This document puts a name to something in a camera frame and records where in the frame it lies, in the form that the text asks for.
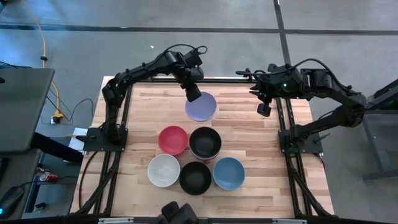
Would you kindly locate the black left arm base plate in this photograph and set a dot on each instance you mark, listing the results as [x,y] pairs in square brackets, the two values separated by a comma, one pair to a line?
[96,143]

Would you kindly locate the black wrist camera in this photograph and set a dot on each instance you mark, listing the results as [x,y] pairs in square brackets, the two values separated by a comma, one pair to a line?
[264,109]
[192,93]

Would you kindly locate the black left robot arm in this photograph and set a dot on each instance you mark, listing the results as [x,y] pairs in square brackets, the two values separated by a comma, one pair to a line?
[136,73]

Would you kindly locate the silver metal bracket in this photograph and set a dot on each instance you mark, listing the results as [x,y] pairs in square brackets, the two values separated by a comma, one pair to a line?
[115,221]
[289,221]

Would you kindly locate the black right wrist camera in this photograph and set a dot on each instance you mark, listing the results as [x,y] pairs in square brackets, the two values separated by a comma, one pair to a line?
[264,109]

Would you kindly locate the black power adapter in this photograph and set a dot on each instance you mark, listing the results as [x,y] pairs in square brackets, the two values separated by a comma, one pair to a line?
[40,205]

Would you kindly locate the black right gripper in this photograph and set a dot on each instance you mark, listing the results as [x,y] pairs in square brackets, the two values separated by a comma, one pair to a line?
[280,82]

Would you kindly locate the grey monitor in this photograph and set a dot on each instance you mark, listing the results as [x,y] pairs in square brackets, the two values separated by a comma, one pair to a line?
[25,109]

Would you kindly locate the black computer mouse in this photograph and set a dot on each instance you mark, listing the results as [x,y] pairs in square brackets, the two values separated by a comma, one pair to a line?
[11,199]

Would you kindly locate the grey metal cart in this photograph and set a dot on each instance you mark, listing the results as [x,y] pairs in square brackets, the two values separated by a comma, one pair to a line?
[376,130]

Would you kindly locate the dark grey desk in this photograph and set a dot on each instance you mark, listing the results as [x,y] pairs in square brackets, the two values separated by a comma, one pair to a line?
[18,168]

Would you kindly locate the red can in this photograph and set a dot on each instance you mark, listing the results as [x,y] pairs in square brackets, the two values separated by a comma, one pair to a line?
[48,177]

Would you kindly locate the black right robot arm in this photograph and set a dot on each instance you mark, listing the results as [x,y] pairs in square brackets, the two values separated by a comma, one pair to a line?
[342,96]

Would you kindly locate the black aluminium table frame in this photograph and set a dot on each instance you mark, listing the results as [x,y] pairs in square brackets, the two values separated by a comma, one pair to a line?
[224,80]

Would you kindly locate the lavender bowl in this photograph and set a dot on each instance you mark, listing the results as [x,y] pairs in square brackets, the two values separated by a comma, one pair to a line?
[205,109]

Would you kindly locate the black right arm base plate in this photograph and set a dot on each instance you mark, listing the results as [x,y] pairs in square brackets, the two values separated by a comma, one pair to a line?
[311,147]

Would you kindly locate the white paper sheet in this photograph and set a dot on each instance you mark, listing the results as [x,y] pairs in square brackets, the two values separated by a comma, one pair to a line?
[77,143]

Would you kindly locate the yellow black power plug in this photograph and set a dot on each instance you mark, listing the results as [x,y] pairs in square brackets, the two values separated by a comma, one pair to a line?
[57,117]

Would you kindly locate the red bowl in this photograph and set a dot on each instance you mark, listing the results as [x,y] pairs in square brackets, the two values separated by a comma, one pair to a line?
[173,140]

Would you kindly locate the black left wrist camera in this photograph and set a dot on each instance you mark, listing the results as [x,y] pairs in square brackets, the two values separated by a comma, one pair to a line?
[192,93]

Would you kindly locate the blue bowl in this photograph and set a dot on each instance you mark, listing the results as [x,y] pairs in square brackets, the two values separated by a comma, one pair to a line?
[229,173]

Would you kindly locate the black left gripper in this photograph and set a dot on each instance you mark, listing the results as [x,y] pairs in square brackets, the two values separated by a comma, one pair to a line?
[192,73]

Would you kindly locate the black bowl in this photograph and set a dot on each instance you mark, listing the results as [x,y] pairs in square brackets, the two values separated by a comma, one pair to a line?
[205,143]
[195,178]

